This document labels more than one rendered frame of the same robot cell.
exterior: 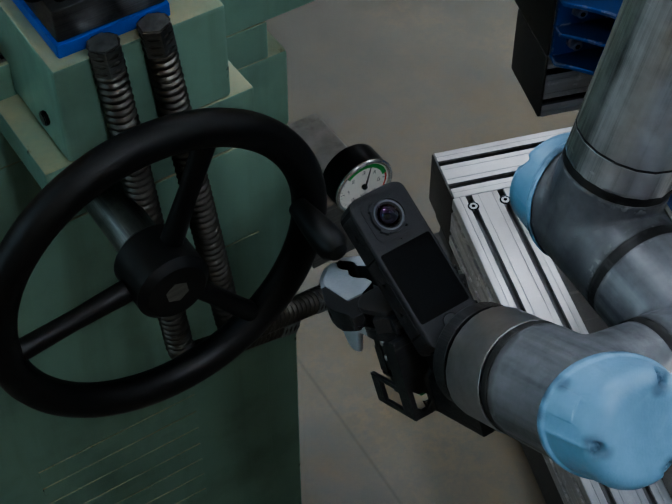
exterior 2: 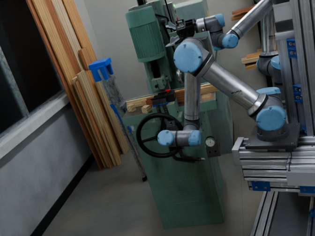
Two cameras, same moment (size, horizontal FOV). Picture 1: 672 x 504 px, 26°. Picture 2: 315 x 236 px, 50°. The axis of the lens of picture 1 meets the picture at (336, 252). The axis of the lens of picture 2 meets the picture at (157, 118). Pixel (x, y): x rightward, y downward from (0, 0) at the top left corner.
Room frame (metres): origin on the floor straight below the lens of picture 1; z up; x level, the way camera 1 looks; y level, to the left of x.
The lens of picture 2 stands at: (-0.50, -1.21, 1.58)
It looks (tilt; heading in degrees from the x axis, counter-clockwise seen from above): 20 degrees down; 47
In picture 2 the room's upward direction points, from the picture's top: 16 degrees counter-clockwise
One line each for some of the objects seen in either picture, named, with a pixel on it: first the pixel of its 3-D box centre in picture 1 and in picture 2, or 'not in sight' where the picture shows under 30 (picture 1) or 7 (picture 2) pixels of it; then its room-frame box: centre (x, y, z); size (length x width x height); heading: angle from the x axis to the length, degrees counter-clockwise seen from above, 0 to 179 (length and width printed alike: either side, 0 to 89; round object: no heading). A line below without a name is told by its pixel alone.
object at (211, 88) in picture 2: not in sight; (183, 94); (1.08, 0.20, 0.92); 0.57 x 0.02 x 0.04; 123
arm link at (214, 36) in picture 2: not in sight; (219, 40); (1.14, -0.11, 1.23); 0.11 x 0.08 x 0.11; 57
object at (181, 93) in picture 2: not in sight; (167, 99); (0.95, 0.23, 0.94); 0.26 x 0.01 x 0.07; 123
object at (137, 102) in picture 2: not in sight; (169, 95); (1.04, 0.29, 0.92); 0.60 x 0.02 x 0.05; 123
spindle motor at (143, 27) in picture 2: not in sight; (145, 34); (1.00, 0.32, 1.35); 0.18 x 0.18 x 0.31
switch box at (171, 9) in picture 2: not in sight; (171, 14); (1.35, 0.37, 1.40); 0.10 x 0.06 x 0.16; 33
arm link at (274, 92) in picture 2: not in sight; (268, 102); (0.84, -0.50, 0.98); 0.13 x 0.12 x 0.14; 28
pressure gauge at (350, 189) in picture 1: (353, 182); (210, 142); (0.97, -0.02, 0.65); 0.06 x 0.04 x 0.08; 123
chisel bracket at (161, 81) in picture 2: not in sight; (159, 82); (1.02, 0.33, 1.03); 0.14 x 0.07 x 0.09; 33
